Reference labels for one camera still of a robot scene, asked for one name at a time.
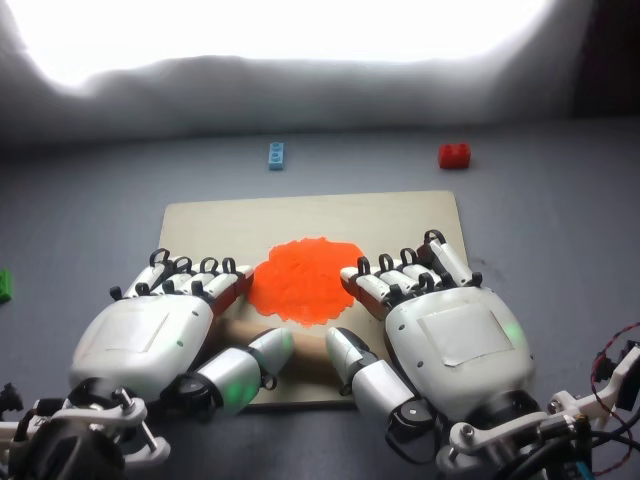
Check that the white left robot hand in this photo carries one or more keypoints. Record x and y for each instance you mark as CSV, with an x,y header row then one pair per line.
x,y
135,340

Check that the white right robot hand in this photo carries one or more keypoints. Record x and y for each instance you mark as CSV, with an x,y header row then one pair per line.
x,y
460,340

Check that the wooden rolling pin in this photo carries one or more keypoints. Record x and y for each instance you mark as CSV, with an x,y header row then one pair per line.
x,y
307,357

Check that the green toy brick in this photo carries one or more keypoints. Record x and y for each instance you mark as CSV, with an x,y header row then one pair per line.
x,y
5,286

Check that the grey table cloth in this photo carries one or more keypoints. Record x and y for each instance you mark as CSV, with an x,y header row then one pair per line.
x,y
75,200

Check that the orange clay dough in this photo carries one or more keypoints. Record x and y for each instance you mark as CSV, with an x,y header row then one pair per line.
x,y
300,285

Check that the red toy brick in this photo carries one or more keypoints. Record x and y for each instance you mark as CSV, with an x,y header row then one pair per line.
x,y
455,157

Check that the light wooden board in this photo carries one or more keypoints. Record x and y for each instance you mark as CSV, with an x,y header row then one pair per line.
x,y
310,220

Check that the light blue toy brick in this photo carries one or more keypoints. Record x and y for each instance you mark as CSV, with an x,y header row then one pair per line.
x,y
278,156

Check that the white backdrop sheet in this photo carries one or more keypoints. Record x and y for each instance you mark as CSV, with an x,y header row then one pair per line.
x,y
300,90

